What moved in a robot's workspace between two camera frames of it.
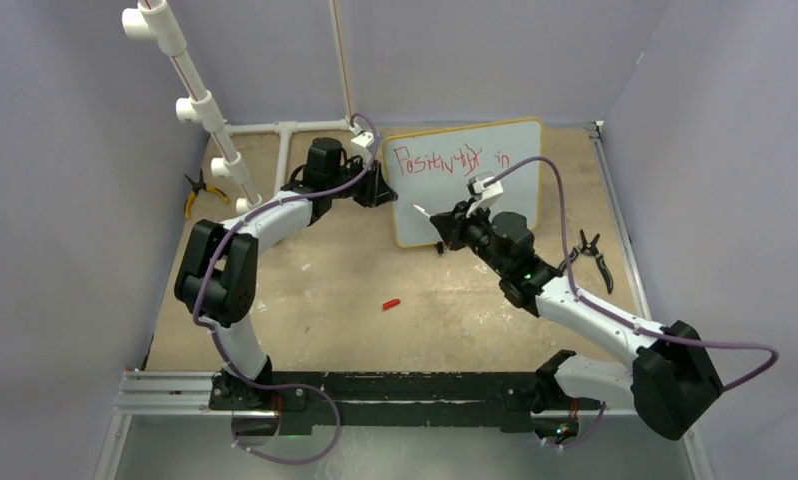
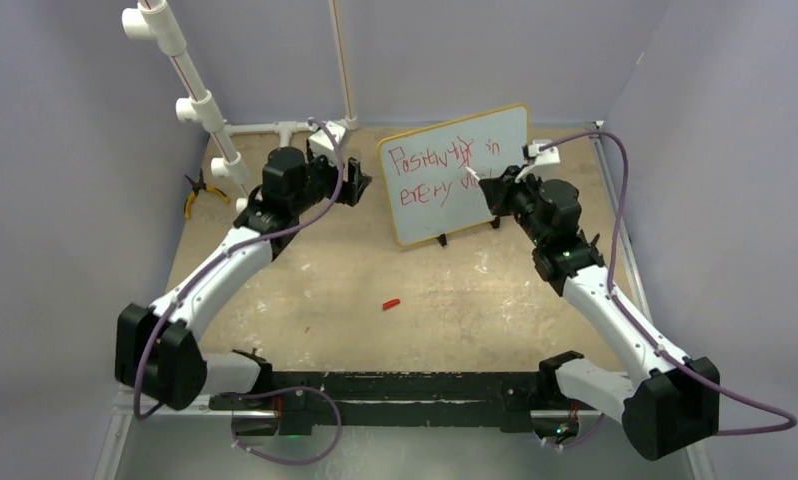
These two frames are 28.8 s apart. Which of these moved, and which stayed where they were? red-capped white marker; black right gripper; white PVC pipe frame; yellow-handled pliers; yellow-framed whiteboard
Moved: black right gripper; red-capped white marker; yellow-framed whiteboard
Stayed: white PVC pipe frame; yellow-handled pliers
